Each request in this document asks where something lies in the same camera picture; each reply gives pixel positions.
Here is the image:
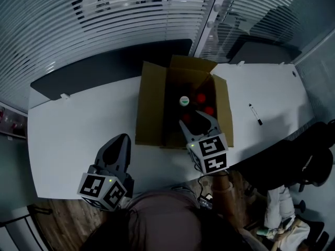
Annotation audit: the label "person's right forearm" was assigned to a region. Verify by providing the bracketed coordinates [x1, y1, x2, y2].
[211, 173, 238, 221]

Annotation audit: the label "whiteboard on black stand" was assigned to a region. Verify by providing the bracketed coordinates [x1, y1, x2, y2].
[0, 204, 53, 251]

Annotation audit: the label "person's mauve shirt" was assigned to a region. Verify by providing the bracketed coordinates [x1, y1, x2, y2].
[129, 191, 207, 251]

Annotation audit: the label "black battery pack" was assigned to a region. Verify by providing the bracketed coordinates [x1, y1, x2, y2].
[197, 193, 214, 209]

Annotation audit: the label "short dark desk partition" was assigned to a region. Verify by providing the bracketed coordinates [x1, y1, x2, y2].
[226, 40, 302, 65]

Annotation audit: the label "person's grey trousers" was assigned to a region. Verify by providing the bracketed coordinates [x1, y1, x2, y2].
[170, 186, 200, 206]

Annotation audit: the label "black marker pen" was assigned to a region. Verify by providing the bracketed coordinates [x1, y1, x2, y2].
[248, 103, 263, 126]

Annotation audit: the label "long dark desk partition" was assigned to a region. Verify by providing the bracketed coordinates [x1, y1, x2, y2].
[30, 38, 193, 103]

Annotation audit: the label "brown cardboard box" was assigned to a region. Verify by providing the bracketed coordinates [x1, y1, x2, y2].
[135, 55, 235, 149]

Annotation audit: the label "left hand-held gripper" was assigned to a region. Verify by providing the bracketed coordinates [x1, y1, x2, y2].
[76, 134, 135, 211]

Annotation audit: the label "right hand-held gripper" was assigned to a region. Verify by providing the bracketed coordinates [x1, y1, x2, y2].
[178, 110, 229, 175]

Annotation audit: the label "white table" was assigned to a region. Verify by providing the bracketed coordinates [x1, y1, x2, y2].
[27, 61, 316, 200]

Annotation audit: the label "pale bracelet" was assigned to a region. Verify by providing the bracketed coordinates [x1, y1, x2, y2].
[213, 184, 233, 193]

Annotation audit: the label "white horizontal blinds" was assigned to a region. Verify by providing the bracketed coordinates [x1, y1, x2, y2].
[0, 0, 210, 112]
[201, 0, 335, 62]

